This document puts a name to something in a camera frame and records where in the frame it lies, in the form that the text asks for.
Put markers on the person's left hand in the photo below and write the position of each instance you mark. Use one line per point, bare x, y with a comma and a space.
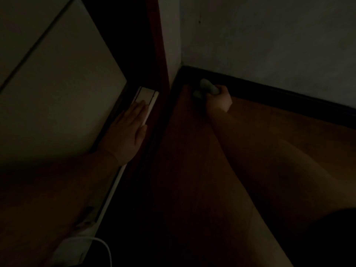
125, 136

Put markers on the person's right hand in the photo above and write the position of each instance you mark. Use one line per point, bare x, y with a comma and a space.
221, 101

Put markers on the grey cleaning cloth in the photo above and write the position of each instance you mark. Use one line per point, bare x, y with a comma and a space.
207, 86

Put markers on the person's right forearm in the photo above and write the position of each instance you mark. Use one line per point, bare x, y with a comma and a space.
272, 169

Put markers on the white wooden sliding door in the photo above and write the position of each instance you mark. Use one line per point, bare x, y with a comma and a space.
55, 94

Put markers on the black shirt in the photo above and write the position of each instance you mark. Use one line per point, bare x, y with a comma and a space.
328, 241

